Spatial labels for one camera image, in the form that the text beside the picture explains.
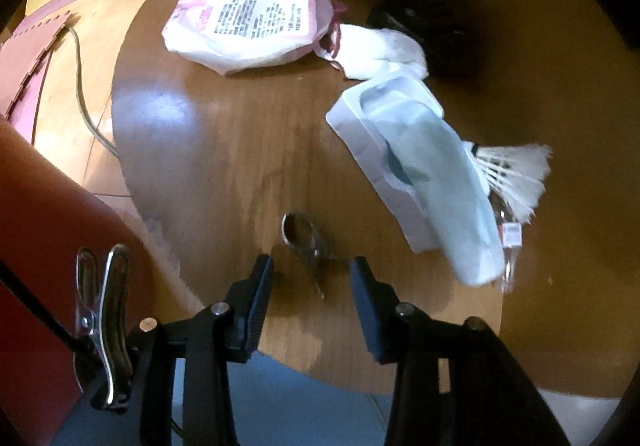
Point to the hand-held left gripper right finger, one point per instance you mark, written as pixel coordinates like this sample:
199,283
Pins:
370,311

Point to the white feather shuttlecock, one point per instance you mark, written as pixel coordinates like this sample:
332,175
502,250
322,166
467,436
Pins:
515,175

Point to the pink foam mat tile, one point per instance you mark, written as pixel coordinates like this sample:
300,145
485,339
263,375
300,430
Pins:
25,65

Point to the blue cloth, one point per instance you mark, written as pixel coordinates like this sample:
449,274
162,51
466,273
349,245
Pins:
300,406

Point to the light green face mask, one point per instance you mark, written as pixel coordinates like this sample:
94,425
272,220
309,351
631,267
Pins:
450,196

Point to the white tissue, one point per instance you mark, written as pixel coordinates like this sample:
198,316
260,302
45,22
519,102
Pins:
380,50

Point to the wooden corner shelf unit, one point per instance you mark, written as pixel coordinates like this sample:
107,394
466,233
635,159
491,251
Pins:
225,150

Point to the metal spring clip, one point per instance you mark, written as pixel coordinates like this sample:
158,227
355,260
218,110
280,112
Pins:
112,326

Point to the pink and white packet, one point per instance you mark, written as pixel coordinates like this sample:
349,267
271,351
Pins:
250,10

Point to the white plastic tray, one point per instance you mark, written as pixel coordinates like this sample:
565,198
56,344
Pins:
360,125

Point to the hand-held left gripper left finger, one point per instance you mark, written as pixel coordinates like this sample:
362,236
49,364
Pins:
260,306

